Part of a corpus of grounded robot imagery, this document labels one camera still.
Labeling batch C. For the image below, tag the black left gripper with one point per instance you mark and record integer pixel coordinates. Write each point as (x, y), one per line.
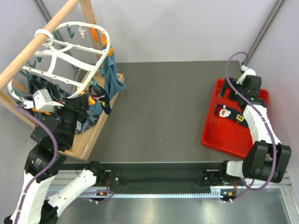
(79, 104)

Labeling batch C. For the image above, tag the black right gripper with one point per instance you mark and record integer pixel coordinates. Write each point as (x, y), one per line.
(227, 85)

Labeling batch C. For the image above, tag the navy sock with yellow tag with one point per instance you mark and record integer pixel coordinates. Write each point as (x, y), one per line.
(226, 112)

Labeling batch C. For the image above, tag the teal blue garment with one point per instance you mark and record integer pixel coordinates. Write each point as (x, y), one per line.
(109, 72)

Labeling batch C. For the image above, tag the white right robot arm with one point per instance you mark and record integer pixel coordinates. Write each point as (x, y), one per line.
(268, 158)

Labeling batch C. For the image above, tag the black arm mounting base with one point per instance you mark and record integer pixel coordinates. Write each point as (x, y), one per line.
(159, 169)

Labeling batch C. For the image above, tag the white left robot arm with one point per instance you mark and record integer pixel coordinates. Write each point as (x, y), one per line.
(44, 161)

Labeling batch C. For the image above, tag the dark leaf-print shorts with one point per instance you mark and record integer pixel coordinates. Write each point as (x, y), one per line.
(37, 83)

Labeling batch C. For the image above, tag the red plastic bin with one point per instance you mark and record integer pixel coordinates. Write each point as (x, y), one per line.
(222, 134)

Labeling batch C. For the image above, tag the wooden round rod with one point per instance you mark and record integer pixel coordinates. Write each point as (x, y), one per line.
(13, 68)

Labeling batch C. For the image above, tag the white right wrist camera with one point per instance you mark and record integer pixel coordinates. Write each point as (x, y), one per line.
(245, 71)

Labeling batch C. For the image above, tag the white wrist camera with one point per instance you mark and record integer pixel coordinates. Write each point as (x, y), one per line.
(42, 101)
(245, 71)

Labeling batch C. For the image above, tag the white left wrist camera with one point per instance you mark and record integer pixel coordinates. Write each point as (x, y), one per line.
(42, 101)

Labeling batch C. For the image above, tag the wooden rack frame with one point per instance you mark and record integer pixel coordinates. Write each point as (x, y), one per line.
(71, 64)

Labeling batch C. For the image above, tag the aluminium rail frame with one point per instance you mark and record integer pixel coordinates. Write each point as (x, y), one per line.
(257, 182)

